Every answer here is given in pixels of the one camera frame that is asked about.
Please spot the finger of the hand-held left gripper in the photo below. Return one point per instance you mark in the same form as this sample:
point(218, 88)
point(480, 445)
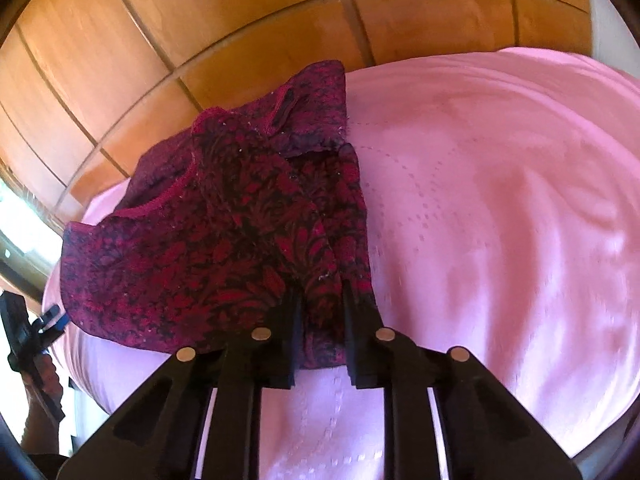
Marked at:
point(54, 322)

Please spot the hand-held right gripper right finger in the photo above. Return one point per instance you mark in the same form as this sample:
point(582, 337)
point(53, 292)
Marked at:
point(362, 355)

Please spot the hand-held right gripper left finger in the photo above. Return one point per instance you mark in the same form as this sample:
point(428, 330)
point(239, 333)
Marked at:
point(280, 355)

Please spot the red floral knitted sweater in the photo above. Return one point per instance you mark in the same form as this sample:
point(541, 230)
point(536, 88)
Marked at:
point(200, 250)

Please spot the person's left forearm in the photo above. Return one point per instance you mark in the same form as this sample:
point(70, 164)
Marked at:
point(40, 430)

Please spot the person's left hand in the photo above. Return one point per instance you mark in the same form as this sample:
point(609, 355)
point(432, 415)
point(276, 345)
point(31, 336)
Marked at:
point(47, 380)

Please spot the pink bed sheet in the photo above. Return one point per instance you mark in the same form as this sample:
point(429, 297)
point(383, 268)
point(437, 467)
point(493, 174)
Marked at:
point(500, 185)

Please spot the wooden wardrobe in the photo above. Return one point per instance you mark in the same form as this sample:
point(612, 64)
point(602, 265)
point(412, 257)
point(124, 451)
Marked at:
point(150, 20)

